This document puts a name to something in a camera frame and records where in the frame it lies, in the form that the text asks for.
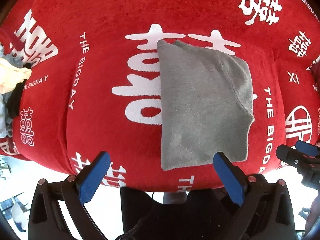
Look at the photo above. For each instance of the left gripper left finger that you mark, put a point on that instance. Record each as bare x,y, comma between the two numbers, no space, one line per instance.
46,220

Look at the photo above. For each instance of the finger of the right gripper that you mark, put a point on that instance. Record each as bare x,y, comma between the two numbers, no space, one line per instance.
307,148
288,155

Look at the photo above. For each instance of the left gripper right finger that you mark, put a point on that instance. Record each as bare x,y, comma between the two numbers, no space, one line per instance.
265,209

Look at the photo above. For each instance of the grey fleece garment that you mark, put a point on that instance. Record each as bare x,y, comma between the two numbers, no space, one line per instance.
207,105

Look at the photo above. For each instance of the dark red pillow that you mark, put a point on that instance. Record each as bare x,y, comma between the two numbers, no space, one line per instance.
315,71

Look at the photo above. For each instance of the light blue patterned cloth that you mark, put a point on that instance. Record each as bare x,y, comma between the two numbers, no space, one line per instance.
6,127

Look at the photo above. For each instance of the black cloth in pile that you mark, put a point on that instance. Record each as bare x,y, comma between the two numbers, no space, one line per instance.
13,103

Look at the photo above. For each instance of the yellow cloth in pile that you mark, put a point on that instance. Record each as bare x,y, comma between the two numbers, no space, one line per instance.
11,76

